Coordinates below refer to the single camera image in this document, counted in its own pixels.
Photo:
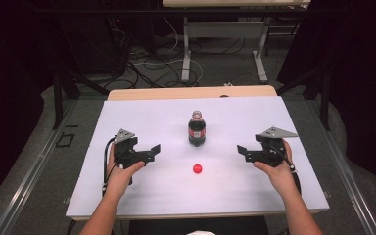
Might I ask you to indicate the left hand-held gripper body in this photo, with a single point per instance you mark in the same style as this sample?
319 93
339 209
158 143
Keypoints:
125 153

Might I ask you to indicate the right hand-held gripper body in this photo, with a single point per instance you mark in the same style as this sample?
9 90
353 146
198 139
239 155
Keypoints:
271 153

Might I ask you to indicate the cola bottle with red label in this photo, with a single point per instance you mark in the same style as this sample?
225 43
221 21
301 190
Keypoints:
197 132

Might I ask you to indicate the red bottle cap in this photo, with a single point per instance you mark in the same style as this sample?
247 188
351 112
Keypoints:
197 168

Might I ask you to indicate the person's right hand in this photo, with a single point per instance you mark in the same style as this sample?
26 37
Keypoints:
282 178

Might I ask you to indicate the person's left hand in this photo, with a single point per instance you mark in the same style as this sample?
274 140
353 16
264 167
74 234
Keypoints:
119 181

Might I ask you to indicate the white table cover board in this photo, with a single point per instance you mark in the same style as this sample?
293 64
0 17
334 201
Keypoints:
202 192

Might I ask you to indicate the wooden table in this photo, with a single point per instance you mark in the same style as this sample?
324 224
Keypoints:
176 93

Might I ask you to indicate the person's dark clothing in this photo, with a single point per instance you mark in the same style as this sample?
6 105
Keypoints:
163 226

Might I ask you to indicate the black metal stand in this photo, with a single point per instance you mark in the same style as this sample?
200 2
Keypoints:
324 98
58 98

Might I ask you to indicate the dark curtain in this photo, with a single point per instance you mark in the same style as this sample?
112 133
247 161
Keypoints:
365 81
6 81

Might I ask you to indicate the grey metal-legged desk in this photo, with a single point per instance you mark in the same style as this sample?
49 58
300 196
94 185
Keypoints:
225 29

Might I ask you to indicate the aluminium floor rail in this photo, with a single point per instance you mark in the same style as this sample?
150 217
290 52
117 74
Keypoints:
346 176
29 176

